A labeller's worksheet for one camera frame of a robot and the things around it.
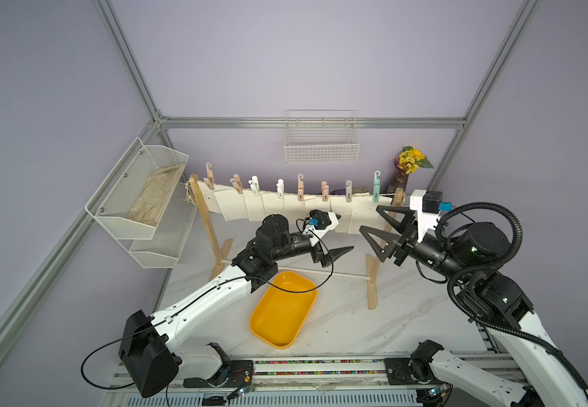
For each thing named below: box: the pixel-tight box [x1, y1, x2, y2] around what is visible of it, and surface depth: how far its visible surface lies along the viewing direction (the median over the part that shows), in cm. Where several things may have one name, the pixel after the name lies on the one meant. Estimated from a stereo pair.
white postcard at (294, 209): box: [282, 194, 309, 222], surface depth 65 cm
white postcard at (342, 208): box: [330, 195, 354, 233], surface depth 65 cm
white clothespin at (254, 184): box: [248, 174, 261, 196], surface depth 64 cm
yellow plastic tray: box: [249, 270, 318, 350], surface depth 86 cm
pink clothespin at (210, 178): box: [203, 162, 215, 190], surface depth 64 cm
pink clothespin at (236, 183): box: [229, 172, 245, 195], surface depth 64 cm
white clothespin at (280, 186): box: [276, 178, 285, 200], surface depth 64 cm
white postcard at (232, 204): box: [213, 188, 249, 222], surface depth 69 cm
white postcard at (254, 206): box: [242, 189, 266, 222], surface depth 68 cm
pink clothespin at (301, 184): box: [297, 173, 305, 201], surface depth 63 cm
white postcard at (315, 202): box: [303, 194, 333, 218], surface depth 65 cm
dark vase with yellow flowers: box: [387, 145, 434, 195], surface depth 104 cm
